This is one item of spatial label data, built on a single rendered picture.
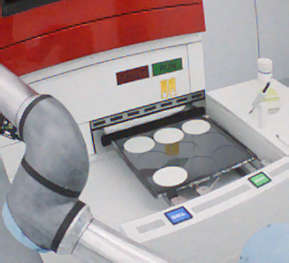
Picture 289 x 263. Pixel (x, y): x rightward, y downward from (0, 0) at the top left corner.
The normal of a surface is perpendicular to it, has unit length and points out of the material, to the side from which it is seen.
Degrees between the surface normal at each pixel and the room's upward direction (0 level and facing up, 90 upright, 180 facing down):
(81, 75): 90
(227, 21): 90
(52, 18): 90
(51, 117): 29
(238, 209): 90
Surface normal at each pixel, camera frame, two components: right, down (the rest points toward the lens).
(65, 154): 0.49, -0.24
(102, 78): 0.40, 0.40
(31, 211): -0.04, 0.02
